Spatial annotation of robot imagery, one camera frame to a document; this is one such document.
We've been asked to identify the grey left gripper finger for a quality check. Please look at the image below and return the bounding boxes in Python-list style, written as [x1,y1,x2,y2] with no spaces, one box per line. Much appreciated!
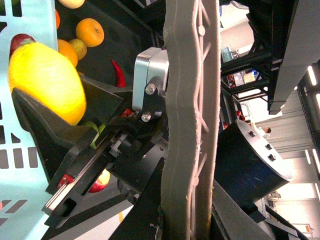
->
[160,0,221,240]

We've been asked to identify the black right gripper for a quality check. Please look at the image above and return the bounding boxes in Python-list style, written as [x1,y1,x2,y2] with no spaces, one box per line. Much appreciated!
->
[11,76,168,228]

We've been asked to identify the yellow lemon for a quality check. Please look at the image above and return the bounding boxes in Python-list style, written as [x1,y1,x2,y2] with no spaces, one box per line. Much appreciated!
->
[8,42,87,126]

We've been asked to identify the green yellow apple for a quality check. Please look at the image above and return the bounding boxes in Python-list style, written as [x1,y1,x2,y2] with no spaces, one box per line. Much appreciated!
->
[80,120,104,149]

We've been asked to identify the red chili pepper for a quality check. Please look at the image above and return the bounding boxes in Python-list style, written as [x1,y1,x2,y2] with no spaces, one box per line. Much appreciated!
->
[111,60,126,88]

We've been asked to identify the red apple front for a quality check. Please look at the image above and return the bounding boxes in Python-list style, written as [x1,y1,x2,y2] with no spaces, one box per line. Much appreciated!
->
[88,169,111,193]

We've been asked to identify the brown kiwi upper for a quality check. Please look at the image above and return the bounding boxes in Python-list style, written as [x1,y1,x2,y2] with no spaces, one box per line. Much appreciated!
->
[68,38,88,60]

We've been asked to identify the orange persimmon centre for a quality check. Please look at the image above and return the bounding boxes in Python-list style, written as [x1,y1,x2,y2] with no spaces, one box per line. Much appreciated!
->
[57,39,78,68]

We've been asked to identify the light blue carried basket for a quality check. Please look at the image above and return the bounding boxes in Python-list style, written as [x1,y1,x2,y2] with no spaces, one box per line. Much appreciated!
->
[0,0,58,240]

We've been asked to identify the yellow orange persimmon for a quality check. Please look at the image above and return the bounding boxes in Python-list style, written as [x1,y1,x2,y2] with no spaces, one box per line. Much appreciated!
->
[75,18,105,48]

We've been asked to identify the red yellow small apple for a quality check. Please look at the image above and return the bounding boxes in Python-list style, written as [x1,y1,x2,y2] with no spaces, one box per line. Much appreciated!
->
[9,33,36,57]

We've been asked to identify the white round pear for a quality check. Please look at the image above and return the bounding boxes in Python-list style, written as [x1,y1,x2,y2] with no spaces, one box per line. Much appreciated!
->
[58,0,85,9]

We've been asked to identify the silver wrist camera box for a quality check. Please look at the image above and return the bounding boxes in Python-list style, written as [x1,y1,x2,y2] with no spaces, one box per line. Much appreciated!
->
[132,47,169,113]

